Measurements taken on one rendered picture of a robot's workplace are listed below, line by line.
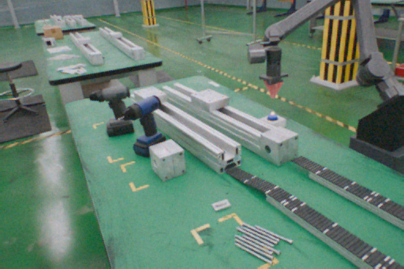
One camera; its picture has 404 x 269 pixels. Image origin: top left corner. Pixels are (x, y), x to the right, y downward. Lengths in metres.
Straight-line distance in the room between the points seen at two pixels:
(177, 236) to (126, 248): 0.14
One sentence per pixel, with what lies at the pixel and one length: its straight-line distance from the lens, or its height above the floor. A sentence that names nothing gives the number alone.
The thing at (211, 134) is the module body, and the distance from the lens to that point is 1.21.
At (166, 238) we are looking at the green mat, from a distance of 0.91.
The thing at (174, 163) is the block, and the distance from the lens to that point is 1.09.
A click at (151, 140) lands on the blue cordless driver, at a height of 0.84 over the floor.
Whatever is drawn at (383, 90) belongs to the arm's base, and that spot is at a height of 0.98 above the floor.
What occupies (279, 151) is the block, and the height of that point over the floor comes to 0.84.
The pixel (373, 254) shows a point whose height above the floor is 0.81.
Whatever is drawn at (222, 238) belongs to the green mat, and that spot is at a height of 0.78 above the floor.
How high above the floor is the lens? 1.41
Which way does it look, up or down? 25 degrees down
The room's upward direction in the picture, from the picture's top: 5 degrees counter-clockwise
